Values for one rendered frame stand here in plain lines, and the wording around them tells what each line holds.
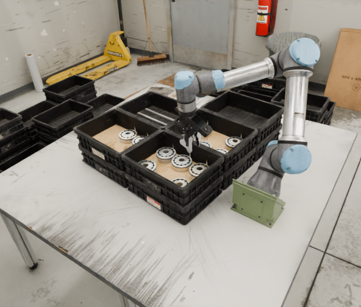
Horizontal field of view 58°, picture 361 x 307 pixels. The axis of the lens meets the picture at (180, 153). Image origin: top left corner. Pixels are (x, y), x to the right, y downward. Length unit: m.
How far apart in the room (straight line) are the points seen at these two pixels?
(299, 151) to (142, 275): 0.78
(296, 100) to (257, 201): 0.46
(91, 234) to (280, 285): 0.82
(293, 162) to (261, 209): 0.27
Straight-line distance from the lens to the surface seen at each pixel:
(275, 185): 1.48
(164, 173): 1.59
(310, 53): 1.42
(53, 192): 1.84
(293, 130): 1.37
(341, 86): 4.17
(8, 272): 2.54
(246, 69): 1.48
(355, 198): 2.92
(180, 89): 1.26
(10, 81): 4.84
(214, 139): 1.82
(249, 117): 2.05
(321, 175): 1.89
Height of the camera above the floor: 1.83
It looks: 36 degrees down
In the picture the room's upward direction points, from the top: 3 degrees counter-clockwise
